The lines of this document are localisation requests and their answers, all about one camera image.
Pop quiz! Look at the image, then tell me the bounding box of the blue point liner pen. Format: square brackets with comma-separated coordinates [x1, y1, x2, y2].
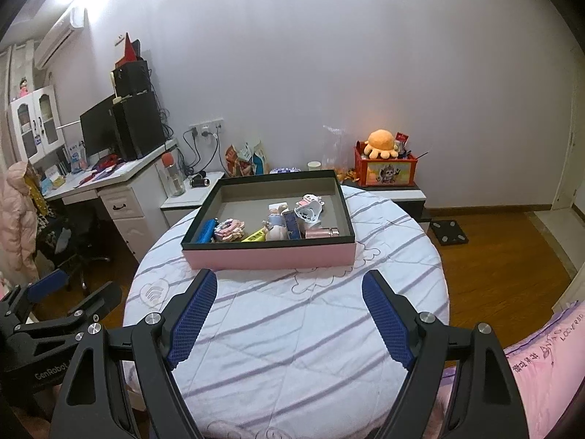
[195, 218, 217, 244]

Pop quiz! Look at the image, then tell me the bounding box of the pink brick keyboard toy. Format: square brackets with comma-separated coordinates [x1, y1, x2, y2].
[213, 218, 245, 243]

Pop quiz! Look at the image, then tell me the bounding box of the yellow highlighter pen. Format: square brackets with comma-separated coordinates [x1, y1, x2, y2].
[243, 227, 268, 242]

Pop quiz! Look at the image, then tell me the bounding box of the blue metal harmonica box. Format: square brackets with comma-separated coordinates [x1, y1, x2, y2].
[282, 209, 302, 240]

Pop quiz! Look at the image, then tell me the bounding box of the pink white brick cat figure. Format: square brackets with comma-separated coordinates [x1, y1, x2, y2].
[295, 193, 324, 211]

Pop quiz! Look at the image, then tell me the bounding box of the pink hanging jacket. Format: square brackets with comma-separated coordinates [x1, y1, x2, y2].
[1, 162, 39, 285]

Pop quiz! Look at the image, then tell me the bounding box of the pink embroidered pillow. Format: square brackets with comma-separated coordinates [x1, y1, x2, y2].
[438, 298, 585, 439]

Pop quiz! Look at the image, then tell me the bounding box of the white striped quilt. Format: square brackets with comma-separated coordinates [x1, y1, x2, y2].
[123, 184, 451, 439]

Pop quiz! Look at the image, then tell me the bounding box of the white desk with drawers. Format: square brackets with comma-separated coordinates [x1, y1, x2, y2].
[46, 139, 177, 260]

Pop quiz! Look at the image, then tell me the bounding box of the bottle with red cap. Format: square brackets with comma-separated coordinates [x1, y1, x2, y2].
[161, 152, 185, 197]

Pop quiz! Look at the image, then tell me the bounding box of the pink pig doll figure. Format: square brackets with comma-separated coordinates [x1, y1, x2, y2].
[264, 201, 288, 241]

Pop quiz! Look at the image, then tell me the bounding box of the white glass-door cabinet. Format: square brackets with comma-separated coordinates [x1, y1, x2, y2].
[9, 85, 64, 164]

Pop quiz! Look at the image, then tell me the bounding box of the black computer monitor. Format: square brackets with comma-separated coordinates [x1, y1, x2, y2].
[79, 95, 116, 155]

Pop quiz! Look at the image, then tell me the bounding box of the black bathroom scale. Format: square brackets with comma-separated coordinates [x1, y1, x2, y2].
[429, 219, 469, 246]

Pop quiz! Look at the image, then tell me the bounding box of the pink box with black rim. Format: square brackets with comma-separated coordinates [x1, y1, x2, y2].
[181, 169, 356, 271]

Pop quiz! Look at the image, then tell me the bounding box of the rose gold metal cylinder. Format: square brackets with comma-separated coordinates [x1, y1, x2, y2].
[305, 228, 340, 239]

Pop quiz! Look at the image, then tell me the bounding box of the snack bags pile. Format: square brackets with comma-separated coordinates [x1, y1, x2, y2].
[225, 140, 270, 177]

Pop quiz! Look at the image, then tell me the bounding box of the black white nightstand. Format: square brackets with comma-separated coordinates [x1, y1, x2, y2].
[340, 179, 434, 234]

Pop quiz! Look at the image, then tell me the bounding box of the white paper cup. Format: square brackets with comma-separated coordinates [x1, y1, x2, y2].
[307, 161, 321, 172]

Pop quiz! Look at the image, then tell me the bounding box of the red cartoon storage crate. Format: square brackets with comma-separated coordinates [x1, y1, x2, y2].
[354, 142, 418, 187]

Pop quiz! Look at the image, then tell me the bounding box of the white air conditioner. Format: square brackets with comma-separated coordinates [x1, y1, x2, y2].
[34, 6, 86, 70]

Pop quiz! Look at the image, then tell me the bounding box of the orange octopus plush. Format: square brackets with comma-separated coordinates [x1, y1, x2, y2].
[364, 129, 399, 160]

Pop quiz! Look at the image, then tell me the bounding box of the white wall power strip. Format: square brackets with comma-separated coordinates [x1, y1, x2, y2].
[189, 118, 224, 137]

